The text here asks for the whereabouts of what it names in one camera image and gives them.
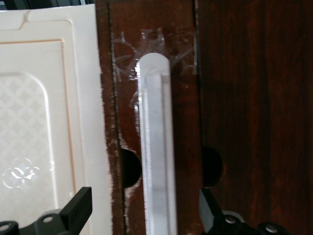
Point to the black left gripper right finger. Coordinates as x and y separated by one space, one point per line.
217 222

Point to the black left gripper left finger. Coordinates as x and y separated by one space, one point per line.
75 210

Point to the plain dark brown drawer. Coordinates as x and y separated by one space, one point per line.
256 98

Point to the clear adhesive tape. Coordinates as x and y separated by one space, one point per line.
151 39

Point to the brown wooden cabinet frame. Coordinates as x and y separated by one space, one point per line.
105 98

